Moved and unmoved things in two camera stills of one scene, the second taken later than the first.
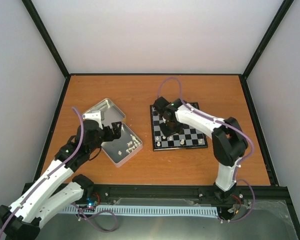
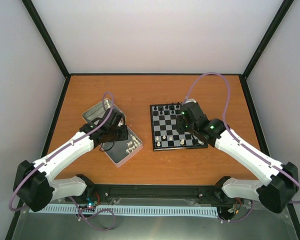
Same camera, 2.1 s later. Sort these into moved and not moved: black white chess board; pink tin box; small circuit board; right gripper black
Moved: right gripper black
Not moved: small circuit board; black white chess board; pink tin box
